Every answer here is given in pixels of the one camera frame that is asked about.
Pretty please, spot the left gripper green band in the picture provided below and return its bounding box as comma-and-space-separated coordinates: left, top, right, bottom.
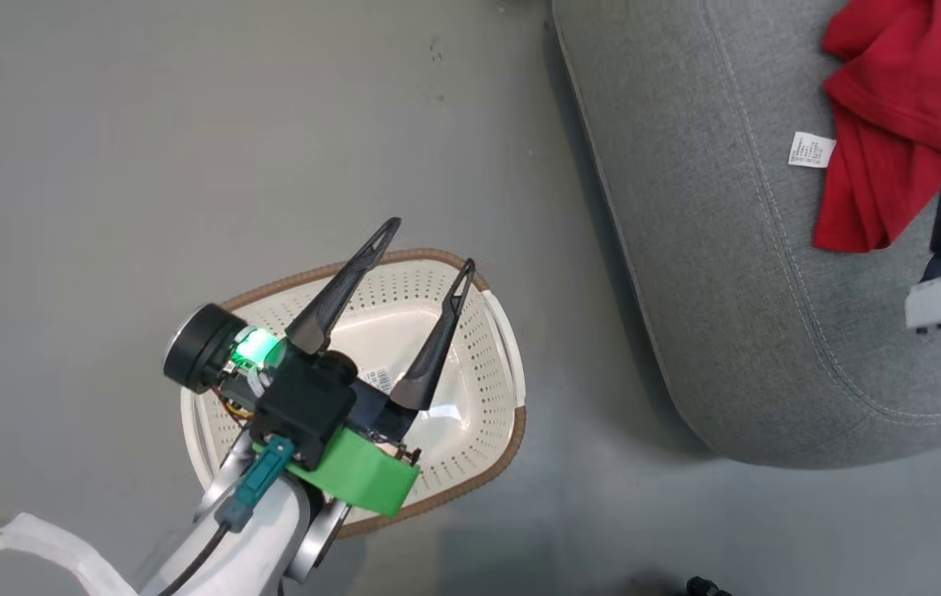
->
162, 216, 478, 519

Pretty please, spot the red shirt with care tag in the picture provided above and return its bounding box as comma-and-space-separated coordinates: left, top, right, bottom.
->
789, 0, 941, 254

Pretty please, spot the cream perforated laundry basket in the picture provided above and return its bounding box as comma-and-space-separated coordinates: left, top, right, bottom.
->
180, 248, 528, 540

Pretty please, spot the grey fabric sofa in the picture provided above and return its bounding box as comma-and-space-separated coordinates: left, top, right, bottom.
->
551, 0, 941, 471

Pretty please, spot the white fabric strip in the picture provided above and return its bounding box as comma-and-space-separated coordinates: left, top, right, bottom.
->
0, 512, 142, 596

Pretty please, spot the left arm cable teal plug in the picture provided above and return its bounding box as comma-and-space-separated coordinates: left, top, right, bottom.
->
156, 436, 298, 596

